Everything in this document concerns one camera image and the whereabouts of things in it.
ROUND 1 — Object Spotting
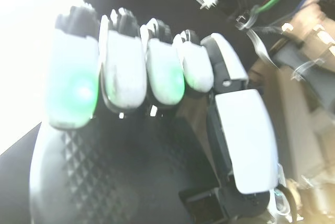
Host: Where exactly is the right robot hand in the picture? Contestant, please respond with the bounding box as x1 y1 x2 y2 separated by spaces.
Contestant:
29 3 278 224

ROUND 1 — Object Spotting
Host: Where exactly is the clear plastic zip tie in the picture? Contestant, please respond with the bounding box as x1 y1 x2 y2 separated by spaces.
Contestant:
234 9 281 69

